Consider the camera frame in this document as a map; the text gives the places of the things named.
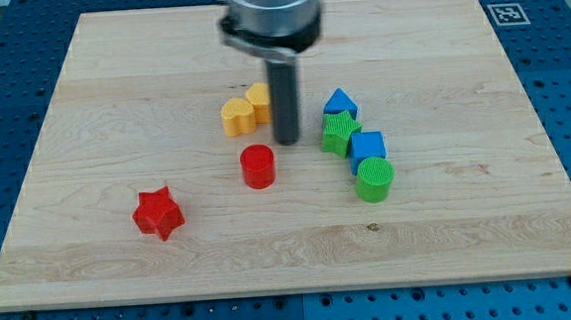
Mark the red star block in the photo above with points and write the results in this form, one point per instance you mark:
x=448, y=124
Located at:
x=157, y=213

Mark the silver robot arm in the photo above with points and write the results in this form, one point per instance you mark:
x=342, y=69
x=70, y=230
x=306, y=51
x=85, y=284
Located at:
x=276, y=31

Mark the blue cube block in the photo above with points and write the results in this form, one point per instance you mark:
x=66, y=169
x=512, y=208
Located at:
x=364, y=145

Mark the red cylinder block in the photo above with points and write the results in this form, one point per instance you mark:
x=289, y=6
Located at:
x=258, y=165

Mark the green cylinder block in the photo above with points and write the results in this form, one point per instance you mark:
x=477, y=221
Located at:
x=374, y=179

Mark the blue pentagon block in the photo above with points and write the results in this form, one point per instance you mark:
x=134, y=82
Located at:
x=339, y=102

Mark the yellow heart block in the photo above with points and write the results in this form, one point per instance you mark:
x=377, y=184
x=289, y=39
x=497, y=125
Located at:
x=238, y=117

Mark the yellow rounded block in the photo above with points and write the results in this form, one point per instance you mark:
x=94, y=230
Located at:
x=259, y=96

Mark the wooden board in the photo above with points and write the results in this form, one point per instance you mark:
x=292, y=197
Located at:
x=479, y=193

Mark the white fiducial marker tag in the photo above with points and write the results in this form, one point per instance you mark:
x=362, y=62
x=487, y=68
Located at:
x=508, y=14

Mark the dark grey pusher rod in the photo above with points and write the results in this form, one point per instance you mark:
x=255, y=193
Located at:
x=283, y=99

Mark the green star block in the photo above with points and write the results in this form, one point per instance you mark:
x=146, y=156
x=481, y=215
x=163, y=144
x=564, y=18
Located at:
x=337, y=131

